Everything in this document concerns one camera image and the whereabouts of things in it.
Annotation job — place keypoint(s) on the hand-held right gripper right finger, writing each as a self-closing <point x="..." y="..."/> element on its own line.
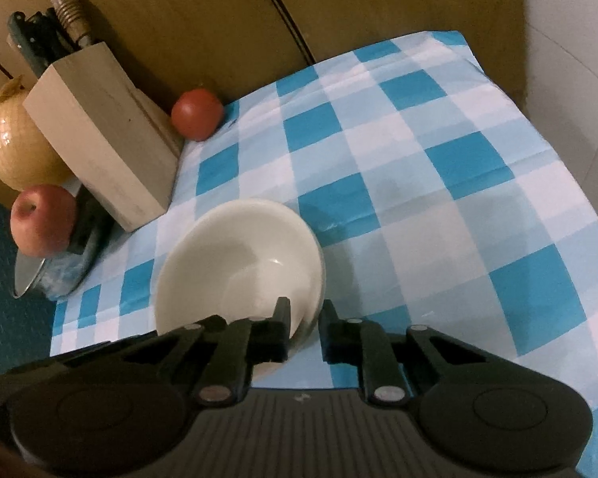
<point x="326" y="331"/>

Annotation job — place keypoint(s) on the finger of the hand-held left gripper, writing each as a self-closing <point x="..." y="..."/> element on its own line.
<point x="87" y="349"/>

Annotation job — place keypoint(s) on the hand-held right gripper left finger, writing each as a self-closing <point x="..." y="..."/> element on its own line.
<point x="282" y="326"/>

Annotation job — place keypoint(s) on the steel pot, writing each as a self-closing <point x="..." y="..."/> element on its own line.
<point x="65" y="274"/>

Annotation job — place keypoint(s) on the teal foam mat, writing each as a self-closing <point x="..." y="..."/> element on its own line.
<point x="10" y="298"/>

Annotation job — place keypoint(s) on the red apple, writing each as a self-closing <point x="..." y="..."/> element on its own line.
<point x="42" y="221"/>

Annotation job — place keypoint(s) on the blue checked tablecloth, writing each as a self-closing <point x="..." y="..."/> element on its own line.
<point x="428" y="199"/>

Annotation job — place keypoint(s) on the yellow onion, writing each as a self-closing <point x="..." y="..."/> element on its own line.
<point x="20" y="149"/>

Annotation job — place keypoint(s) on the wooden knife block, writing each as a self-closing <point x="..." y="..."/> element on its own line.
<point x="104" y="134"/>

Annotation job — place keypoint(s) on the red tomato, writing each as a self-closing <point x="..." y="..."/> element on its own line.
<point x="197" y="114"/>

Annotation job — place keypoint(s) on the brown wooden cabinet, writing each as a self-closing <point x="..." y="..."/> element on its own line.
<point x="229" y="25"/>

